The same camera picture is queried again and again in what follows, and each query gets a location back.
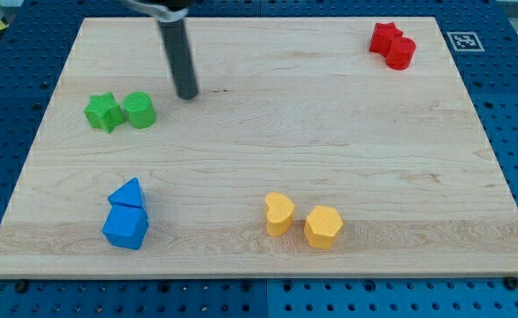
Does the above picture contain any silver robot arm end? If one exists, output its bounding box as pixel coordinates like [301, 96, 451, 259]
[119, 0, 194, 22]

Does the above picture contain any yellow heart block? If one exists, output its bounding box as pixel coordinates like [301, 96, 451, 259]
[264, 192, 295, 237]

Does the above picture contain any light wooden board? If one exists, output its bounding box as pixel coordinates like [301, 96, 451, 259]
[0, 17, 518, 280]

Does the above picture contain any yellow hexagon block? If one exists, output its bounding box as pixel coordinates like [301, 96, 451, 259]
[304, 205, 344, 250]

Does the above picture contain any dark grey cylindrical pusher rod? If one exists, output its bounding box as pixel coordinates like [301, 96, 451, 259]
[158, 19, 199, 100]

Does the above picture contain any green cylinder block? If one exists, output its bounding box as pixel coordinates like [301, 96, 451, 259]
[124, 92, 156, 129]

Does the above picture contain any blue triangle block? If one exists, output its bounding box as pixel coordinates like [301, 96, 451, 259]
[108, 177, 148, 216]

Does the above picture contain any blue cube block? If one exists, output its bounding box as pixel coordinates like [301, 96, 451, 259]
[102, 205, 149, 250]

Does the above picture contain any green star block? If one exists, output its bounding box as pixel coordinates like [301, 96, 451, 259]
[83, 92, 126, 133]

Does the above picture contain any red star block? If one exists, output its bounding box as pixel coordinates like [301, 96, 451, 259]
[369, 22, 403, 57]

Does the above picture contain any red cylinder block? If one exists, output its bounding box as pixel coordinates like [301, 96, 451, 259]
[385, 37, 416, 71]

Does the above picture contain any white fiducial marker tag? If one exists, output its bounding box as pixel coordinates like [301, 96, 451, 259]
[446, 31, 484, 52]

